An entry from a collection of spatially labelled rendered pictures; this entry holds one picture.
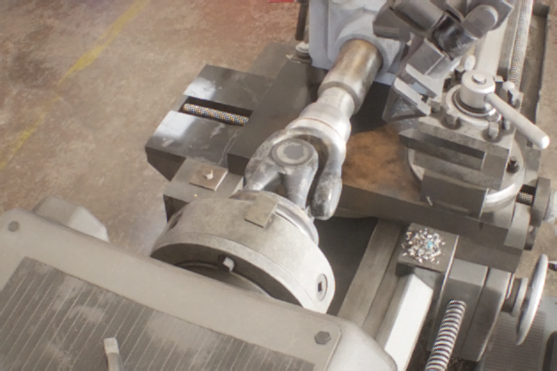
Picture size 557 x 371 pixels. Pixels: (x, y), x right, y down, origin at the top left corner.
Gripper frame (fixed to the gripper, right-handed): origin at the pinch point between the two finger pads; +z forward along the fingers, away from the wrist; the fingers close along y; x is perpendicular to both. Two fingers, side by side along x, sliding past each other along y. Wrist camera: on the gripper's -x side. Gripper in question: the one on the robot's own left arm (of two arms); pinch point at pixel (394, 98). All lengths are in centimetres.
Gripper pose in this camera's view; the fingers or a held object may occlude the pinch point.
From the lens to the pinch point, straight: 120.4
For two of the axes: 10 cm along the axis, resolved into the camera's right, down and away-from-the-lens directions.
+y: -3.1, 6.7, -6.7
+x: 8.2, 5.4, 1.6
